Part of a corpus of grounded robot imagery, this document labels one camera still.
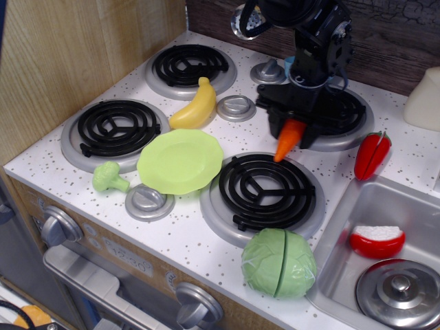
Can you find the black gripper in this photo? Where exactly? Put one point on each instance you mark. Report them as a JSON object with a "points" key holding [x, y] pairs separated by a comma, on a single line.
{"points": [[321, 109]]}

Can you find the orange toy carrot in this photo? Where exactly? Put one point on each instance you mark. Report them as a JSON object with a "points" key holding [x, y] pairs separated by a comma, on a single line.
{"points": [[290, 134]]}

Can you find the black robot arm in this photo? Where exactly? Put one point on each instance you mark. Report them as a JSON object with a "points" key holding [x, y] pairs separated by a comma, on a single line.
{"points": [[322, 37]]}

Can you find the light green plastic plate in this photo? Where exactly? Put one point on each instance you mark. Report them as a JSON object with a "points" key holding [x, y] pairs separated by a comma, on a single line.
{"points": [[180, 162]]}

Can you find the back right black burner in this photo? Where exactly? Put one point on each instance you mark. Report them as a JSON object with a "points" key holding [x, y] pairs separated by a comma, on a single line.
{"points": [[360, 122]]}

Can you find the black burner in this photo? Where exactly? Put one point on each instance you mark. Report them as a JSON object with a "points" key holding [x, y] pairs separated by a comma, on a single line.
{"points": [[112, 130], [253, 192], [360, 122], [174, 73]]}

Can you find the back silver stove knob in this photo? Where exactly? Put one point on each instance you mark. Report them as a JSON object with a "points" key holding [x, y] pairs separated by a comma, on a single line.
{"points": [[269, 72]]}

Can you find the silver stove knob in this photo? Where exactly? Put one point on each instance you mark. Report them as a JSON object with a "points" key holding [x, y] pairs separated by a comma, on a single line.
{"points": [[269, 72], [236, 108], [146, 204]]}

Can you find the middle silver stove knob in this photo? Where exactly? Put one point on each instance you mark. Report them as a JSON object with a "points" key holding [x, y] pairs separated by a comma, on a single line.
{"points": [[236, 108]]}

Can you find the blue plastic bowl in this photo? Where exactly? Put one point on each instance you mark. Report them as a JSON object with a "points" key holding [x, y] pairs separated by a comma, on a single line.
{"points": [[288, 65]]}

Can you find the red toy chili pepper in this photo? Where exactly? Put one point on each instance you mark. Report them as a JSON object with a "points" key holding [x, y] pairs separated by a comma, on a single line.
{"points": [[370, 155]]}

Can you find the front right black burner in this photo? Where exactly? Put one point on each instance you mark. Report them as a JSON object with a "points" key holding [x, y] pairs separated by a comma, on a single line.
{"points": [[253, 192]]}

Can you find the yellow toy banana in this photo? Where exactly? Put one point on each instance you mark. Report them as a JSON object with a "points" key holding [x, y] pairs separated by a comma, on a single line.
{"points": [[197, 112]]}

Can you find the silver sink basin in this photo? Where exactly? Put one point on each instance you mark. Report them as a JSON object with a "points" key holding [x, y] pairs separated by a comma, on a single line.
{"points": [[378, 259]]}

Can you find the round metal skimmer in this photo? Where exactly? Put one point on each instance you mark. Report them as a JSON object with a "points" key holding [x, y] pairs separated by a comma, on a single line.
{"points": [[246, 26]]}

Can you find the cream plastic jug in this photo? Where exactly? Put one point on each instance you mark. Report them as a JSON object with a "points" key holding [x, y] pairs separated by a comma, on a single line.
{"points": [[422, 106]]}

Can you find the back left black burner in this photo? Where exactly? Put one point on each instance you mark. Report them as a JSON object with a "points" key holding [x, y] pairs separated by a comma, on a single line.
{"points": [[174, 73]]}

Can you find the green toy cabbage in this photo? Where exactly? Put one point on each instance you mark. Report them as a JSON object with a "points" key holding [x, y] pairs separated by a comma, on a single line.
{"points": [[279, 263]]}

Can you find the front silver stove knob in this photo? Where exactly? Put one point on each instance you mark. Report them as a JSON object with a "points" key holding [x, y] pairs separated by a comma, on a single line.
{"points": [[146, 204]]}

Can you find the front left black burner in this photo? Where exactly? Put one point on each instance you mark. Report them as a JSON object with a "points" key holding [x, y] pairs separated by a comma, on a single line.
{"points": [[112, 130]]}

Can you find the green toy broccoli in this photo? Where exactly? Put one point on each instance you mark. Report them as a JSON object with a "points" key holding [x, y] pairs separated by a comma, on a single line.
{"points": [[106, 176]]}

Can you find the silver pot lid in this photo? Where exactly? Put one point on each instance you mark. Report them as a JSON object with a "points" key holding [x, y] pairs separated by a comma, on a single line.
{"points": [[399, 293]]}

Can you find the right silver oven knob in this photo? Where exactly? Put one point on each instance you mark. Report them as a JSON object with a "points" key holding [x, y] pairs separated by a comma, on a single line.
{"points": [[198, 309]]}

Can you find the silver oven knob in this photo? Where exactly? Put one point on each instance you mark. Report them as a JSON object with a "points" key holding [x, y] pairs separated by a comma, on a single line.
{"points": [[198, 309], [59, 227]]}

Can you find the oven clock display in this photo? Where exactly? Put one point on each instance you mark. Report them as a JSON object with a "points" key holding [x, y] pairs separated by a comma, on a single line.
{"points": [[127, 256]]}

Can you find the left silver oven knob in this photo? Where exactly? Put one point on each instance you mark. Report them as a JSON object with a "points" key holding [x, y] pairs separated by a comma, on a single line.
{"points": [[59, 227]]}

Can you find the yellow toy on floor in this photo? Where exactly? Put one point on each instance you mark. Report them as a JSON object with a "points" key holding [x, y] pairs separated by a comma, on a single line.
{"points": [[37, 316]]}

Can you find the silver oven door handle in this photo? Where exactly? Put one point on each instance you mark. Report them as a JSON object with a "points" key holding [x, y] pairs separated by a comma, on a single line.
{"points": [[97, 285]]}

